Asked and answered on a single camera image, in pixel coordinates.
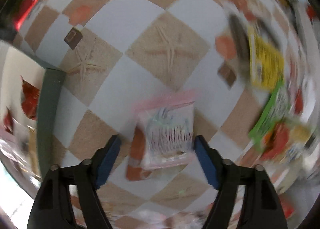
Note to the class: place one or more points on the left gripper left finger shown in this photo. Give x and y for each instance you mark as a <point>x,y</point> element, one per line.
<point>106,159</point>

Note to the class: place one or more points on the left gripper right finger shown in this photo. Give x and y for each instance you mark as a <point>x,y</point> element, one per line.
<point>209,160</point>

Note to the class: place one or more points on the yellow snack packet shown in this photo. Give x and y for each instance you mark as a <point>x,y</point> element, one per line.
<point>266,62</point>

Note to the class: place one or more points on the dark green snack bar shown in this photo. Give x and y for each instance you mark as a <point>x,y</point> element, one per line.
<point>241,41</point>

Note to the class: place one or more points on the checkered tablecloth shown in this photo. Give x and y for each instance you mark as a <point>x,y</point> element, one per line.
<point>117,53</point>

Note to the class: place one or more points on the green snack packet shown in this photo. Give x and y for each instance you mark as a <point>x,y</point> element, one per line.
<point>275,109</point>

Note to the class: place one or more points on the white tray green rim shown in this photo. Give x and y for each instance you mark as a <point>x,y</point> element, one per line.
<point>26,141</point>

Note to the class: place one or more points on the red torn snack packet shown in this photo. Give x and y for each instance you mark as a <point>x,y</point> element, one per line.
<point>29,103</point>

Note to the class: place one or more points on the orange red snack packet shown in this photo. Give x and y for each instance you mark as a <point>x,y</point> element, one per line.
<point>276,141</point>

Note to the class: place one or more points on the white yellow snack bag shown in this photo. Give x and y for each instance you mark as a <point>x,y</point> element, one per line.
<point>298,137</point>

